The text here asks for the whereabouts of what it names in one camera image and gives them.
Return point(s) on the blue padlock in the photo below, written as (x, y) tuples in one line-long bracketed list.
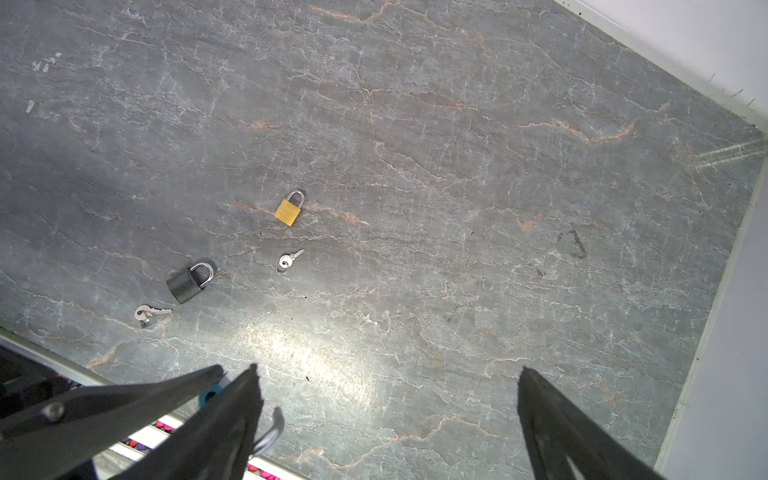
[(212, 391)]

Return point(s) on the silver key near rail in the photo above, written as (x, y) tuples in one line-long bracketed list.
[(144, 313)]

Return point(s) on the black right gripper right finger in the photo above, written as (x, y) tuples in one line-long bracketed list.
[(562, 441)]

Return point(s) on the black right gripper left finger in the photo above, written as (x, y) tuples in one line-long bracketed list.
[(215, 443)]

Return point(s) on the dark grey padlock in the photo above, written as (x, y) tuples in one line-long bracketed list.
[(189, 281)]

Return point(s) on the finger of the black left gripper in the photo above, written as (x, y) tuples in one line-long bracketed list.
[(53, 437)]

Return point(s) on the small brass padlock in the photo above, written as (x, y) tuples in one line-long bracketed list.
[(290, 208)]

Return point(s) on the small silver key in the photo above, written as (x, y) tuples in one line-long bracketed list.
[(286, 260)]

